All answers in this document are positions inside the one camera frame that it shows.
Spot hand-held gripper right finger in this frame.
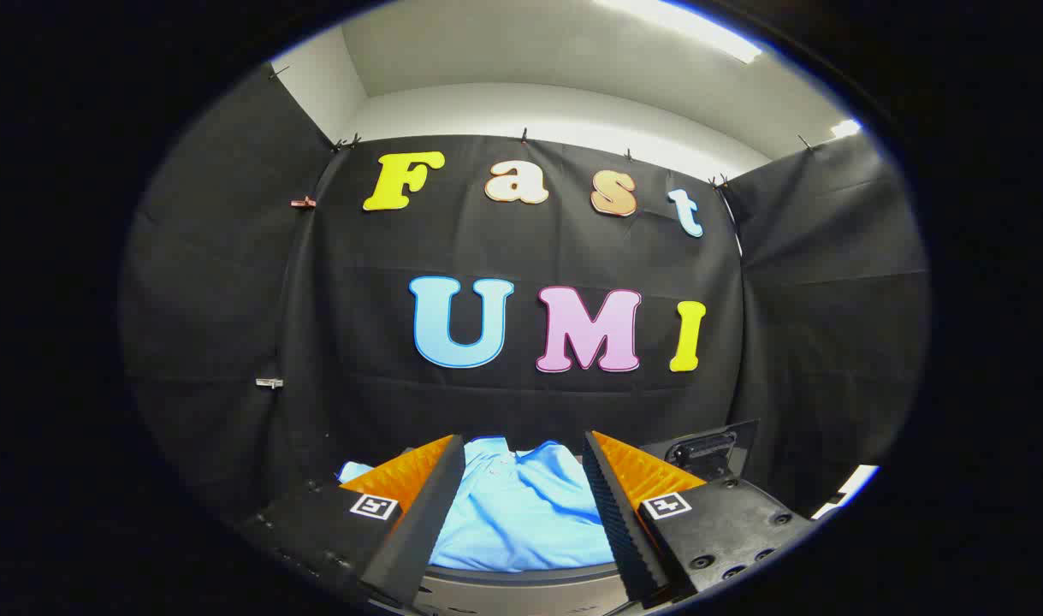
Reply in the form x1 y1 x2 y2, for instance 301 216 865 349
583 430 817 610

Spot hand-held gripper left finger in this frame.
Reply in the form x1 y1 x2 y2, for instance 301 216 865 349
239 435 467 610

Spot light blue shirt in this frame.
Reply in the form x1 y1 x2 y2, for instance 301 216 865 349
337 436 616 572

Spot black backdrop cloth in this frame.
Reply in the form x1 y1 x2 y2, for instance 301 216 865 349
119 64 930 523

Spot long ceiling light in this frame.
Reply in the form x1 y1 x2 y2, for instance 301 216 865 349
594 0 763 65

